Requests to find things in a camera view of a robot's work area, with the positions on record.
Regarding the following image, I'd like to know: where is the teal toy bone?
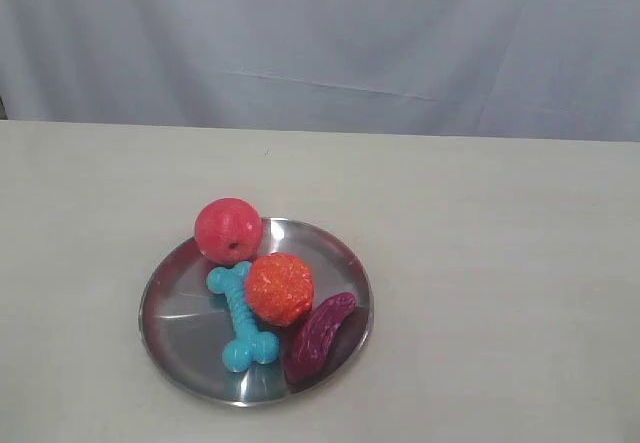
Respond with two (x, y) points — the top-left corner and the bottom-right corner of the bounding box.
(206, 261), (280, 373)

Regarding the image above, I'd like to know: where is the orange toy strawberry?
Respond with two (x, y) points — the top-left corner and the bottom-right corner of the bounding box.
(245, 253), (314, 327)

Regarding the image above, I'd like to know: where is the white backdrop curtain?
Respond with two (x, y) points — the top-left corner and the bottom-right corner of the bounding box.
(1, 0), (639, 141)

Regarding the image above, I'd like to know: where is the red apple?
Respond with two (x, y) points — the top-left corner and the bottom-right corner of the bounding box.
(194, 198), (264, 266)

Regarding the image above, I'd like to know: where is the round stainless steel plate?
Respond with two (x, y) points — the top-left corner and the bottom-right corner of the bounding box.
(138, 218), (374, 407)

